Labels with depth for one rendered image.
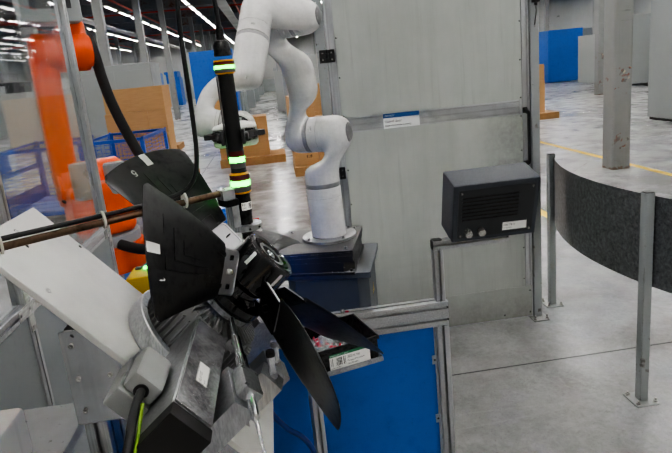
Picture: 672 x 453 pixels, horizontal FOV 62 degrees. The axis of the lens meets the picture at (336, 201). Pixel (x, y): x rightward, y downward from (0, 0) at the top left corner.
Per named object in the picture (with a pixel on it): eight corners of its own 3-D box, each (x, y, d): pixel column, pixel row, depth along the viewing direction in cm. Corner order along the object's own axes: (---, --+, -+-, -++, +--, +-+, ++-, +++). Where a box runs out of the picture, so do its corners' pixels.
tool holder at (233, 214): (233, 237, 119) (227, 192, 117) (217, 232, 124) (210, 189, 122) (268, 226, 125) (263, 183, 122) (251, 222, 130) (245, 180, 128)
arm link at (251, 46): (209, 21, 146) (190, 127, 137) (270, 32, 148) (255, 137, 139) (210, 40, 155) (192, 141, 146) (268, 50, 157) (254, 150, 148)
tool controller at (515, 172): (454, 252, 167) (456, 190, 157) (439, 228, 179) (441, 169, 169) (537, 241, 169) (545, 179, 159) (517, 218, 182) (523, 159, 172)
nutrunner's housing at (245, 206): (245, 242, 123) (215, 25, 112) (236, 239, 126) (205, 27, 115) (260, 237, 125) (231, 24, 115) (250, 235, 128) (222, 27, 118)
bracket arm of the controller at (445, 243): (433, 251, 168) (432, 241, 168) (430, 248, 171) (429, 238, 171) (508, 241, 171) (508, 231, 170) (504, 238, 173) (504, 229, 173)
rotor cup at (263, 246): (208, 299, 108) (254, 251, 107) (199, 261, 121) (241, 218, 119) (262, 332, 116) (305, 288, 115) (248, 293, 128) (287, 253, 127)
